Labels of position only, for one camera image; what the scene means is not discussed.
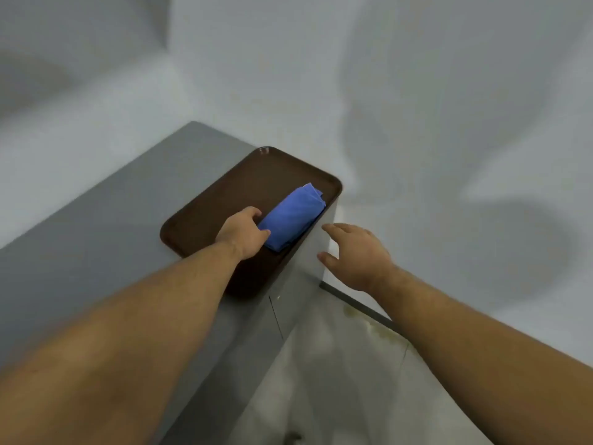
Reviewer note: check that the person's left thumb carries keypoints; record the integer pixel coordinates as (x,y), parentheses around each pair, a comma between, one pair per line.
(263,236)

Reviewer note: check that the blue cloth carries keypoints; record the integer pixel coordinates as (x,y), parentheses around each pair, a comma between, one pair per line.
(294,216)

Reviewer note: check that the person's right thumb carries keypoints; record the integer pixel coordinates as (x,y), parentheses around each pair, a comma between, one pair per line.
(328,260)

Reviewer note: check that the person's left forearm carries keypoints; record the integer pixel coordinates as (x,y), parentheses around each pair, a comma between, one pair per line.
(116,347)

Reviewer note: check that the person's right hand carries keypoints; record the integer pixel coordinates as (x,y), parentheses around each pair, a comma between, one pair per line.
(361,264)

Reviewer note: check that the person's right forearm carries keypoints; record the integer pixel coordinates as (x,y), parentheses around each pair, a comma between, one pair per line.
(486,366)

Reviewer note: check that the grey cabinet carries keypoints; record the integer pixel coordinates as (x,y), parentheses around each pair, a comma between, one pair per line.
(139,254)

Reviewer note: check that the person's left hand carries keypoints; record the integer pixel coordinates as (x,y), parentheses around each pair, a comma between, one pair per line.
(238,236)

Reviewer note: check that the brown plastic tray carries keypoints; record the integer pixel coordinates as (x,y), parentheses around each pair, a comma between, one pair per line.
(241,194)

